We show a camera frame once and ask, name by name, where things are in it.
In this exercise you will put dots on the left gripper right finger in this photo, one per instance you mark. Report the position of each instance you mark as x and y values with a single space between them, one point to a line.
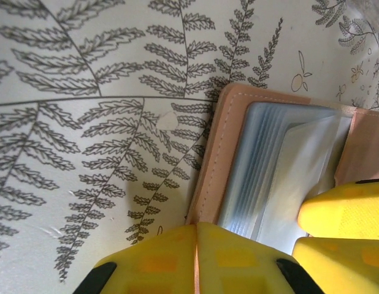
238 269

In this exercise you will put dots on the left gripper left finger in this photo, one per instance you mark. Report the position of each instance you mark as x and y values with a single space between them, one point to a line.
152 263

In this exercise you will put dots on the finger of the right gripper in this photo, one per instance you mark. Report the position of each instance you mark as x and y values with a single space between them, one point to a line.
346 211
355 266

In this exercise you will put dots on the floral patterned table cover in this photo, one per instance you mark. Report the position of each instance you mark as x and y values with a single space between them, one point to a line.
85 122

